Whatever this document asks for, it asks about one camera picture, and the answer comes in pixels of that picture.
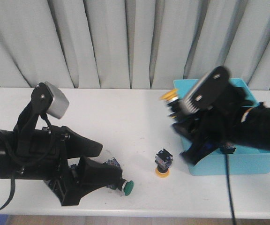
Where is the green button switch right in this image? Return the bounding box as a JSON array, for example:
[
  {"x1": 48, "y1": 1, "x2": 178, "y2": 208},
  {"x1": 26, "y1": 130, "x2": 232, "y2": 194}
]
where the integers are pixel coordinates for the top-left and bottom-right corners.
[{"x1": 106, "y1": 179, "x2": 134, "y2": 196}]

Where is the light blue plastic box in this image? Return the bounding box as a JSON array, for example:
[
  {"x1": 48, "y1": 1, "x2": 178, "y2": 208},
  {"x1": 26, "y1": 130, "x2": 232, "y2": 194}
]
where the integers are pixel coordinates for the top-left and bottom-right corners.
[{"x1": 173, "y1": 78, "x2": 270, "y2": 175}]

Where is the red button switch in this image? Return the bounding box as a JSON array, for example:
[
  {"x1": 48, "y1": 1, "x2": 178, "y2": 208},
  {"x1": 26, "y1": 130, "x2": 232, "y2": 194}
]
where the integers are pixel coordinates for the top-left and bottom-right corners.
[
  {"x1": 220, "y1": 142, "x2": 237, "y2": 154},
  {"x1": 69, "y1": 164, "x2": 79, "y2": 183}
]

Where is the upside-down yellow button switch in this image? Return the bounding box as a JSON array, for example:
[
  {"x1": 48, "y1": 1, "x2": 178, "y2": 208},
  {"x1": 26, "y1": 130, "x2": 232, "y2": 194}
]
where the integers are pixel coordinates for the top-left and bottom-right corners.
[{"x1": 155, "y1": 149, "x2": 173, "y2": 178}]

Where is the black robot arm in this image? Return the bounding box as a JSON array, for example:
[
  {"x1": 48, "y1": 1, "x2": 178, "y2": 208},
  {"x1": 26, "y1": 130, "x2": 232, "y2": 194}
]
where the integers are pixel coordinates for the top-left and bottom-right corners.
[
  {"x1": 0, "y1": 126, "x2": 126, "y2": 206},
  {"x1": 172, "y1": 83, "x2": 270, "y2": 165}
]

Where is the green button switch left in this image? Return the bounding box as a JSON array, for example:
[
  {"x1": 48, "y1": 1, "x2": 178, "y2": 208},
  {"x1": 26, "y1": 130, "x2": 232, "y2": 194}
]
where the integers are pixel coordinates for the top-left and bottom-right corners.
[{"x1": 105, "y1": 157, "x2": 121, "y2": 168}]

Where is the grey pleated curtain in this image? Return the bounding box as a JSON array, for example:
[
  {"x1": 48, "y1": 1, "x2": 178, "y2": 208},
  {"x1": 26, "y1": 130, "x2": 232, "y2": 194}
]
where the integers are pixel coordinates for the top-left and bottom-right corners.
[{"x1": 0, "y1": 0, "x2": 270, "y2": 90}]

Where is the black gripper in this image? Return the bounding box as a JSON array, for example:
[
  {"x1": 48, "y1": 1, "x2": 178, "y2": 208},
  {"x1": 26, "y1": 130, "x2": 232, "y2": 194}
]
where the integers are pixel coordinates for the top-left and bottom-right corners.
[
  {"x1": 14, "y1": 126, "x2": 122, "y2": 206},
  {"x1": 172, "y1": 79, "x2": 255, "y2": 165}
]

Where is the green button switch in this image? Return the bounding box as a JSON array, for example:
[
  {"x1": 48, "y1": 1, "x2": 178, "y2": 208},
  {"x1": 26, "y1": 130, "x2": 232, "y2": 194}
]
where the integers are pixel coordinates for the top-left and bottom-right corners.
[
  {"x1": 106, "y1": 179, "x2": 134, "y2": 196},
  {"x1": 105, "y1": 157, "x2": 121, "y2": 168}
]

